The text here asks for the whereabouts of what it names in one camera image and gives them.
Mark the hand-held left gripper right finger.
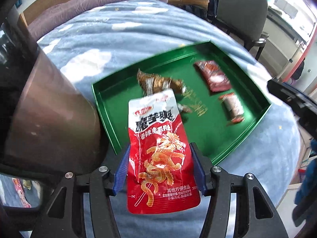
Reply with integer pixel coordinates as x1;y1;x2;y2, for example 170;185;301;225
189;142;289;238

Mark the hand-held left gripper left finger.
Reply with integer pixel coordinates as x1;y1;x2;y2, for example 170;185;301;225
30;142;132;238

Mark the dark red snack packet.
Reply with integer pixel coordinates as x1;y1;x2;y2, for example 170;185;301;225
193;60;233;93

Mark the grey chair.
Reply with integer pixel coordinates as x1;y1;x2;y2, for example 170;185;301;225
210;0;270;61

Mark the brown and black electric kettle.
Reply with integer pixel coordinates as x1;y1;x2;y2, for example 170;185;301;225
0;5;111;225

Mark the small red wafer packet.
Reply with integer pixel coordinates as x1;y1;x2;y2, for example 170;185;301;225
218;92;245;125

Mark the pink cartoon character packet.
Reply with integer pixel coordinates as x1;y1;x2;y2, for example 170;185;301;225
11;177;32;208

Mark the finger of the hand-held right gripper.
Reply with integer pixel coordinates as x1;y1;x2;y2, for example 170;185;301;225
267;79;317;111
296;108;317;140

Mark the purple pillow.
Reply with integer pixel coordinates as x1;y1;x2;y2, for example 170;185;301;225
27;0;169;40

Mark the red konjac snack packet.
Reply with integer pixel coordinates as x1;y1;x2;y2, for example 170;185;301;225
127;89;201;215

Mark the green tray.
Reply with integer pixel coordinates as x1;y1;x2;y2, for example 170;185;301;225
91;40;273;164

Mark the brown crinkled snack packet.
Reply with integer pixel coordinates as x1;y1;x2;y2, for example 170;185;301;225
136;68;192;113

